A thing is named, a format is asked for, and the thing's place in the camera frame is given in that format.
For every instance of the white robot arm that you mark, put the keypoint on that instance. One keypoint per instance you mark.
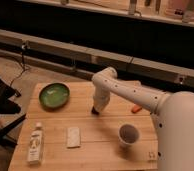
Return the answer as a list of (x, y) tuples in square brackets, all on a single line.
[(175, 112)]

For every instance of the white plastic bottle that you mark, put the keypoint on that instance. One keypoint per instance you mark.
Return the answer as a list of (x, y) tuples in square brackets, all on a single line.
[(35, 148)]

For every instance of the orange carrot toy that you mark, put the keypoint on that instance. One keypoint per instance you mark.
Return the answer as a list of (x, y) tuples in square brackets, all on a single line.
[(136, 108)]

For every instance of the green ceramic bowl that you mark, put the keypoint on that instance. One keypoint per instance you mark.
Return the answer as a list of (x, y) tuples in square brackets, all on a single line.
[(54, 95)]

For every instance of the white paper cup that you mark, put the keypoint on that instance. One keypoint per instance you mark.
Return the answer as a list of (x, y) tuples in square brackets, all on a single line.
[(127, 135)]

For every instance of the black chair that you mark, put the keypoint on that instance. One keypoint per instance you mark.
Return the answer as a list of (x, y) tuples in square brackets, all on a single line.
[(0, 110)]

